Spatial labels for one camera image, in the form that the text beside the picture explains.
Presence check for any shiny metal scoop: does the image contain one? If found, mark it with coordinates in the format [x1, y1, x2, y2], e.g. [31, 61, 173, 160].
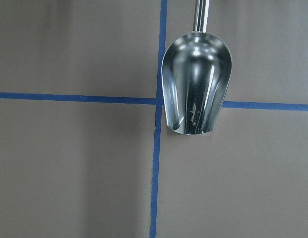
[161, 0, 232, 135]

